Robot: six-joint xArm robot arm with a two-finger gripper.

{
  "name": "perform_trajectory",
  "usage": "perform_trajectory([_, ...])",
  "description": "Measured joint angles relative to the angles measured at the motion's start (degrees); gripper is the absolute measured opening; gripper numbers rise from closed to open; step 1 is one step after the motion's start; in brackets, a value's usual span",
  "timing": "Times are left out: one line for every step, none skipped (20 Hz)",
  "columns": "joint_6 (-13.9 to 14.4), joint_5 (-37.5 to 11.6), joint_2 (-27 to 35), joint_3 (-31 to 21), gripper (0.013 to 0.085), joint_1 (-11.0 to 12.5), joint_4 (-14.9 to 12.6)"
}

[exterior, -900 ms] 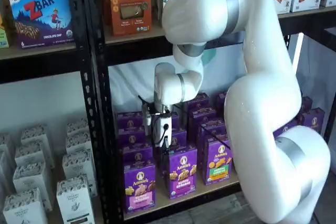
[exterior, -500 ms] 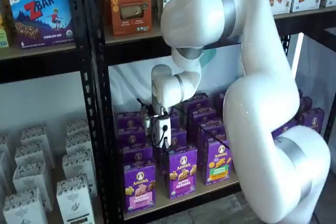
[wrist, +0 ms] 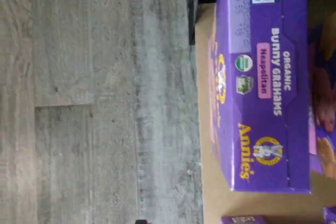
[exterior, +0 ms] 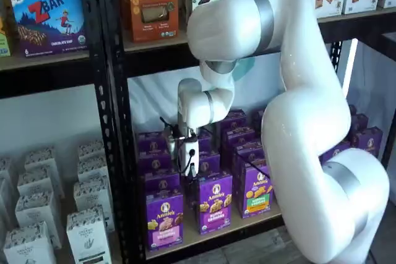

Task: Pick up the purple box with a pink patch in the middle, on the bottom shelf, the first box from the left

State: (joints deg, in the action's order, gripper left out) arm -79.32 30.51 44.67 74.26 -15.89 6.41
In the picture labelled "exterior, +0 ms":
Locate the orange box with woman picture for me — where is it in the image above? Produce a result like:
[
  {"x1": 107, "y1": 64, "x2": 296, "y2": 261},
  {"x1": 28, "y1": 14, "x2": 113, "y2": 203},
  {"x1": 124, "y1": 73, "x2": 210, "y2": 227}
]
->
[{"x1": 126, "y1": 0, "x2": 180, "y2": 44}]

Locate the yellow green Bobo's box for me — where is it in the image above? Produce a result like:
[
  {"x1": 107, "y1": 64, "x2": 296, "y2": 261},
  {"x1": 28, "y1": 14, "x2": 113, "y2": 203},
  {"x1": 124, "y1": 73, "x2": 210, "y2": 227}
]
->
[{"x1": 0, "y1": 0, "x2": 12, "y2": 58}]

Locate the purple Annie's box magenta patch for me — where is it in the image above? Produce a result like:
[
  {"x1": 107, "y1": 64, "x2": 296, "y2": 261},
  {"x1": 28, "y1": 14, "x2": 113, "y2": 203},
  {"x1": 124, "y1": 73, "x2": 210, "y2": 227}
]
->
[
  {"x1": 197, "y1": 151, "x2": 222, "y2": 176},
  {"x1": 197, "y1": 130, "x2": 213, "y2": 153},
  {"x1": 197, "y1": 171, "x2": 233, "y2": 236}
]

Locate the blue Z Bar box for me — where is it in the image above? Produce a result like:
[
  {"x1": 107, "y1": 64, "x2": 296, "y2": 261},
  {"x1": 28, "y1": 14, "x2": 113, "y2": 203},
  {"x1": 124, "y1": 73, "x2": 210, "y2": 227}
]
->
[{"x1": 8, "y1": 0, "x2": 90, "y2": 58}]

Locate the white backdrop sheet teal mark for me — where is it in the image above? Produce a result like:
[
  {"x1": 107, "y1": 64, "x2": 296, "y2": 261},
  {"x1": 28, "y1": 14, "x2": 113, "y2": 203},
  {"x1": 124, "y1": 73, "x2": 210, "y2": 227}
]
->
[{"x1": 127, "y1": 52, "x2": 287, "y2": 129}]

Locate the white box black pattern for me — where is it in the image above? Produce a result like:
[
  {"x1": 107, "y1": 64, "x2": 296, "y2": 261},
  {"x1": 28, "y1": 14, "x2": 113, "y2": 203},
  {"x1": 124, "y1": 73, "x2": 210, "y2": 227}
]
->
[
  {"x1": 14, "y1": 190, "x2": 63, "y2": 250},
  {"x1": 17, "y1": 167, "x2": 55, "y2": 196},
  {"x1": 24, "y1": 145, "x2": 65, "y2": 199},
  {"x1": 66, "y1": 205, "x2": 113, "y2": 264},
  {"x1": 0, "y1": 155, "x2": 16, "y2": 184},
  {"x1": 76, "y1": 139, "x2": 106, "y2": 162},
  {"x1": 2, "y1": 221, "x2": 59, "y2": 264},
  {"x1": 76, "y1": 158, "x2": 110, "y2": 184},
  {"x1": 72, "y1": 179, "x2": 116, "y2": 233}
]

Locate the purple Annie's box pink patch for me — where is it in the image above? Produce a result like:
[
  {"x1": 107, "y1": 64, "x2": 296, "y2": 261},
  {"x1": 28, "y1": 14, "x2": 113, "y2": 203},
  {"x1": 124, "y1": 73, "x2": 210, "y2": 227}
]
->
[
  {"x1": 144, "y1": 168, "x2": 182, "y2": 198},
  {"x1": 137, "y1": 130, "x2": 170, "y2": 153},
  {"x1": 145, "y1": 194, "x2": 184, "y2": 252},
  {"x1": 139, "y1": 149, "x2": 173, "y2": 174}
]

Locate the purple Annie's box green patch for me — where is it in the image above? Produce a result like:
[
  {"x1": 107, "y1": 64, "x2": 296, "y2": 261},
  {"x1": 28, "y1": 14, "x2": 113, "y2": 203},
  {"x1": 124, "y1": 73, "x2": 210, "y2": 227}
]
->
[
  {"x1": 219, "y1": 109, "x2": 249, "y2": 132},
  {"x1": 237, "y1": 159, "x2": 275, "y2": 219},
  {"x1": 222, "y1": 127, "x2": 257, "y2": 150},
  {"x1": 232, "y1": 140, "x2": 264, "y2": 166}
]

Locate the purple Annie's box brown patch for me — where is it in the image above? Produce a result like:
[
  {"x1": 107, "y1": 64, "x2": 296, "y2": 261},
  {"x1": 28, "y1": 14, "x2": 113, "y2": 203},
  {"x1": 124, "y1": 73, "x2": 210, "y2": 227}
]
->
[{"x1": 319, "y1": 140, "x2": 353, "y2": 166}]

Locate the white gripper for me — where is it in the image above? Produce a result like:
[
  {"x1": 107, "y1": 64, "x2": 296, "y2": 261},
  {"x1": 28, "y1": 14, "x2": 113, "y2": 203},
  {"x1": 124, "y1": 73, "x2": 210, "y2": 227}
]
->
[{"x1": 182, "y1": 138, "x2": 199, "y2": 185}]

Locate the purple Annie's box yellow patch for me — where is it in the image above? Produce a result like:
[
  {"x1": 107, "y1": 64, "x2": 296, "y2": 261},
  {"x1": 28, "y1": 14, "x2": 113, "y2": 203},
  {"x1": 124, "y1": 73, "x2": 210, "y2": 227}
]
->
[{"x1": 251, "y1": 108, "x2": 267, "y2": 130}]

